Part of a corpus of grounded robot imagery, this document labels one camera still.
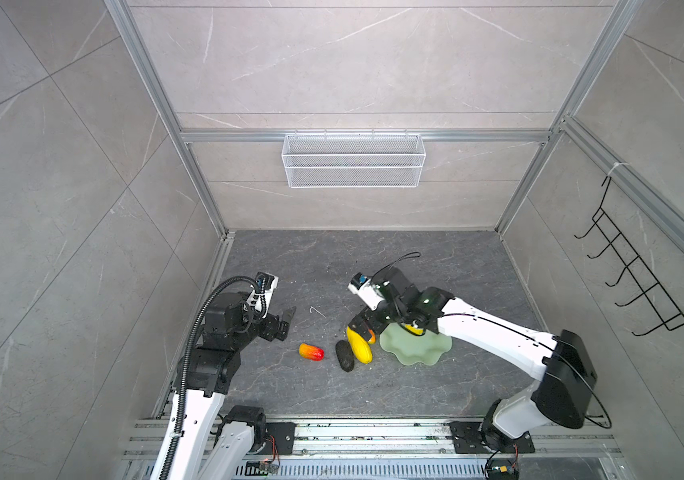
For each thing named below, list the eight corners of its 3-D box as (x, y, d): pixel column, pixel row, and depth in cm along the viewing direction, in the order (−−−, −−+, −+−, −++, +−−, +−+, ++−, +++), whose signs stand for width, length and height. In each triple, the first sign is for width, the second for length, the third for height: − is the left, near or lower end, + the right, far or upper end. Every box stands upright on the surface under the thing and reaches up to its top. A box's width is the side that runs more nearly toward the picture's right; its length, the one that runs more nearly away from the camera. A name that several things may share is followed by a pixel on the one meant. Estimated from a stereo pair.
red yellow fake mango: (296, 355, 89) (296, 352, 87) (301, 344, 91) (300, 342, 89) (321, 362, 87) (320, 360, 86) (325, 351, 90) (324, 349, 88)
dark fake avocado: (344, 374, 85) (344, 371, 83) (334, 347, 90) (334, 343, 88) (357, 369, 86) (357, 365, 84) (346, 342, 91) (346, 338, 89)
